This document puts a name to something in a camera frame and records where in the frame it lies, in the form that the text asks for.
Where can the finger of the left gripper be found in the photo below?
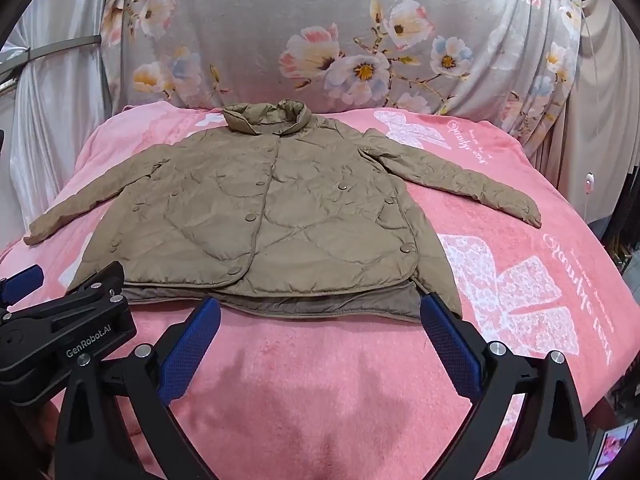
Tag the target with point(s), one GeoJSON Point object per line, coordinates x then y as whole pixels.
{"type": "Point", "coordinates": [20, 285]}
{"type": "Point", "coordinates": [105, 285]}

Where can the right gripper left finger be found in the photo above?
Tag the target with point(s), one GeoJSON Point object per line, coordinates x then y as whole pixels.
{"type": "Point", "coordinates": [93, 442]}

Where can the beige pleated curtain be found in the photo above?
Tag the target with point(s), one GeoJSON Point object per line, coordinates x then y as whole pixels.
{"type": "Point", "coordinates": [594, 144]}

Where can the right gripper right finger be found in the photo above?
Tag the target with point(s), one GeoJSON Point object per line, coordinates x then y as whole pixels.
{"type": "Point", "coordinates": [549, 438]}

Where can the grey floral quilt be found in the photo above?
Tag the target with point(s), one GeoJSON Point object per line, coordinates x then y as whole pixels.
{"type": "Point", "coordinates": [510, 62]}

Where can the silver satin curtain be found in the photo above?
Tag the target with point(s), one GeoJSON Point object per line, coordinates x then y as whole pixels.
{"type": "Point", "coordinates": [50, 107]}

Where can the photo card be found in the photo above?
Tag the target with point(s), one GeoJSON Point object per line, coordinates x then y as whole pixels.
{"type": "Point", "coordinates": [606, 445]}

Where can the khaki quilted puffer jacket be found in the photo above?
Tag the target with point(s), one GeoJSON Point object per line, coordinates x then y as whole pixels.
{"type": "Point", "coordinates": [281, 213]}

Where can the pink bow-print blanket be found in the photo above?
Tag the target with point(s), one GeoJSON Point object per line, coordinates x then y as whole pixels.
{"type": "Point", "coordinates": [362, 396]}

